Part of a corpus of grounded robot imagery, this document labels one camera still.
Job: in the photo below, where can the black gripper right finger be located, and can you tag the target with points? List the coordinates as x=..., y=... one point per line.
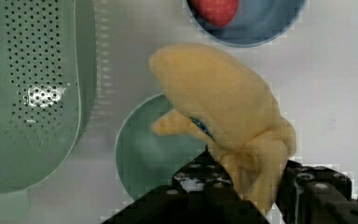
x=316, y=195

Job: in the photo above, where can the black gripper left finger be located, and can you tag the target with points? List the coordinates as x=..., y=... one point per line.
x=201, y=192

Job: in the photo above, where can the yellow plush peeled banana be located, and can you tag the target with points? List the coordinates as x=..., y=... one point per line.
x=219, y=100

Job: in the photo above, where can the green mug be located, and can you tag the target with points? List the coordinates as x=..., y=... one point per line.
x=145, y=160

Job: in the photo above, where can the blue bowl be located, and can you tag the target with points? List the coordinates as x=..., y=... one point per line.
x=256, y=22

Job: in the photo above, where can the red plush strawberry in bowl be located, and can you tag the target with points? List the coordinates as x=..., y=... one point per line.
x=216, y=12

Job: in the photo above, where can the green perforated colander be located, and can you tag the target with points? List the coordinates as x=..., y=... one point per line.
x=48, y=78

